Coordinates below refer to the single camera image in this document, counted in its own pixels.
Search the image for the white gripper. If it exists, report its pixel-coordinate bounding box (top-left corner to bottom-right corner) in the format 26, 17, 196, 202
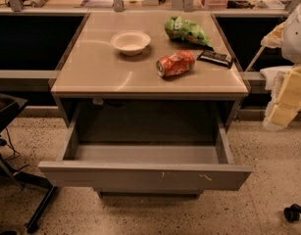
260, 65, 301, 131

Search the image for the grey top drawer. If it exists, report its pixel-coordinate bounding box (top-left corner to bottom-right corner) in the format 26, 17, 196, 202
39, 102, 251, 194

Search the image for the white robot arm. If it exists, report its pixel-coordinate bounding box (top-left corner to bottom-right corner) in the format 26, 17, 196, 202
261, 2, 301, 131

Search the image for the grey drawer cabinet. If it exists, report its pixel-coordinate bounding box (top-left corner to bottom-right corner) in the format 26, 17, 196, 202
50, 11, 250, 200

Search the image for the white rod with tip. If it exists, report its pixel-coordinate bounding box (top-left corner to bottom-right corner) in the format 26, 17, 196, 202
245, 46, 265, 72

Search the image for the dark snack bar wrapper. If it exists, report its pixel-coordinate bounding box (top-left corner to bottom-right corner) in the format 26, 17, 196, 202
197, 50, 232, 69

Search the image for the black caster wheel right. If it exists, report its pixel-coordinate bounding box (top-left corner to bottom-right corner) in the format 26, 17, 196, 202
283, 204, 301, 222

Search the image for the crushed orange soda can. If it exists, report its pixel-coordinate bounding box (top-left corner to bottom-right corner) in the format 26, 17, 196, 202
156, 50, 195, 77

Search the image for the green chip bag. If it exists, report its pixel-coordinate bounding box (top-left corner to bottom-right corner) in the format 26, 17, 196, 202
164, 16, 212, 48

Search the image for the white paper bowl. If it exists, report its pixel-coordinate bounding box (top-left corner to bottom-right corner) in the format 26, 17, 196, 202
111, 30, 151, 56

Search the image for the black chair base left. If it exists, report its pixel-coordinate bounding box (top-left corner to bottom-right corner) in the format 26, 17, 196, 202
0, 85, 59, 234

